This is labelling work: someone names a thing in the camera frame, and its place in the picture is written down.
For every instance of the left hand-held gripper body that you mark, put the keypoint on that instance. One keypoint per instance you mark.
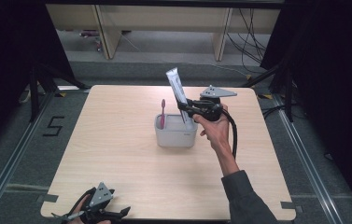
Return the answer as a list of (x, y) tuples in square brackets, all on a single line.
[(100, 197)]

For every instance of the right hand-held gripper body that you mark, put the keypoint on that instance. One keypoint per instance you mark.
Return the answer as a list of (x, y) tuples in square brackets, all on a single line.
[(209, 109)]

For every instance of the white toothpaste tube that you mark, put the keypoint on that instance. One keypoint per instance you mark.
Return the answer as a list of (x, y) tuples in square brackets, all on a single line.
[(176, 85)]

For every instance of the pink toothbrush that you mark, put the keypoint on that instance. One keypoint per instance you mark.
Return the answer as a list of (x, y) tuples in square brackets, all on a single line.
[(163, 112)]

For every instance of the white rectangular container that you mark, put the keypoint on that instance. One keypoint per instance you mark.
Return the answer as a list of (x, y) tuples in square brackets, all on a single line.
[(175, 137)]

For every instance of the person's left hand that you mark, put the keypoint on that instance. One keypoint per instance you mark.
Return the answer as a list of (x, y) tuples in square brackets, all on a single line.
[(81, 214)]

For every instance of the person's right hand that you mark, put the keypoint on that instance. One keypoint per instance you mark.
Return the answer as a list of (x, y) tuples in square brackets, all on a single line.
[(215, 130)]

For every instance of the black metal stand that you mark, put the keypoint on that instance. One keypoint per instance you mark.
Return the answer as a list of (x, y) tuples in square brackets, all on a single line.
[(35, 93), (287, 93)]

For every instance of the beige wooden desk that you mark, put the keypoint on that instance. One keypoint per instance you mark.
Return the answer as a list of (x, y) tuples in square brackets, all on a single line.
[(164, 18)]

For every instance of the dark curtain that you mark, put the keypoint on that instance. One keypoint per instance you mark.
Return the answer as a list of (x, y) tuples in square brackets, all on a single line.
[(335, 77), (5, 68)]

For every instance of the aluminium floor rail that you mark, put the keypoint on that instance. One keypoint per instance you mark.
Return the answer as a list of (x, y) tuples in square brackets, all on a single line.
[(307, 161), (11, 158)]

